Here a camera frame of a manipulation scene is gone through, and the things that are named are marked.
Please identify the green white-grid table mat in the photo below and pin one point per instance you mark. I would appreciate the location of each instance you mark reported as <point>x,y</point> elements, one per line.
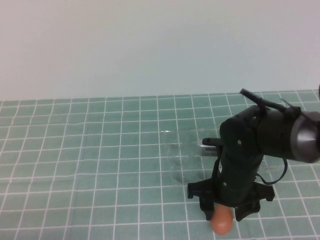
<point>75,162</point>

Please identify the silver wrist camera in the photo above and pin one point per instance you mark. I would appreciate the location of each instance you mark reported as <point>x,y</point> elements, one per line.
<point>208,149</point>

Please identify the clear plastic egg tray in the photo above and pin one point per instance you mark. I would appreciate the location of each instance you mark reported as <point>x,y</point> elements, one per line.
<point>180,155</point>

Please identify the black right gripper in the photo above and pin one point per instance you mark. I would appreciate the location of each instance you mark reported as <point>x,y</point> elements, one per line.
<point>237,180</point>

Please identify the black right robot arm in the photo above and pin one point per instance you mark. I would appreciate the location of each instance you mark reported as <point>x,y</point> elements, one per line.
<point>275,135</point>

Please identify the brown egg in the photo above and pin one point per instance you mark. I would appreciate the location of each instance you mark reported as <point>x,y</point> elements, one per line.
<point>221,222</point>

